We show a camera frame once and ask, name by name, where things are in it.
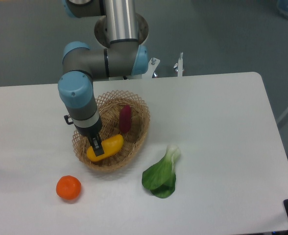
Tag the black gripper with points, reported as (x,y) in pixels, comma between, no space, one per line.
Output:
(89,128)

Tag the yellow mango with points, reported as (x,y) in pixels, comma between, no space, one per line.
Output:
(110,146)

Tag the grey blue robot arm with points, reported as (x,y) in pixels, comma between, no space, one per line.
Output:
(123,57)

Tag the oval wicker basket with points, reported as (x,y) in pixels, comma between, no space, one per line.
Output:
(109,105)

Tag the purple sweet potato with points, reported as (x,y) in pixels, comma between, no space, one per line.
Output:
(125,119)

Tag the orange tangerine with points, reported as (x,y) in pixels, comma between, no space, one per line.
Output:
(68,187)

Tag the green bok choy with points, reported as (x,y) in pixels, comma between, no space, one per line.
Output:
(160,178)

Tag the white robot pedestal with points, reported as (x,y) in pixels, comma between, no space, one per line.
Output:
(102,37)

